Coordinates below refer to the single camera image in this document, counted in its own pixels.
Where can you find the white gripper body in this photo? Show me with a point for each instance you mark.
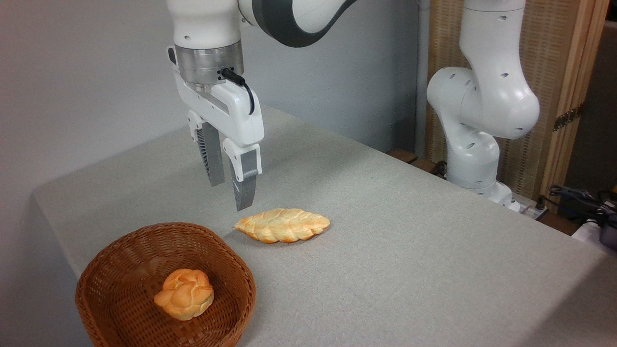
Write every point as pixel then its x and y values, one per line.
pixel 226 108

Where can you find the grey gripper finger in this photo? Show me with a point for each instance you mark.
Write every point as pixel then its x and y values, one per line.
pixel 245 176
pixel 212 154

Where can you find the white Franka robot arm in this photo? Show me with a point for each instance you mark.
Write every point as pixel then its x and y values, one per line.
pixel 487 96

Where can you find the long braided bread loaf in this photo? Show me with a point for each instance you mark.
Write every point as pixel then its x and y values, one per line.
pixel 282 225

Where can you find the round knotted bread roll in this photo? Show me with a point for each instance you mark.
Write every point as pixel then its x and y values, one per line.
pixel 184 294

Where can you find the brown wicker basket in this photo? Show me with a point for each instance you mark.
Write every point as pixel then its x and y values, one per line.
pixel 120 284

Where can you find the grey tablecloth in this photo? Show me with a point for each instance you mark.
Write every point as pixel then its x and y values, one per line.
pixel 337 231

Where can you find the wooden folding screen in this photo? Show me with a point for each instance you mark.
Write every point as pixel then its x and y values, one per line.
pixel 549 72

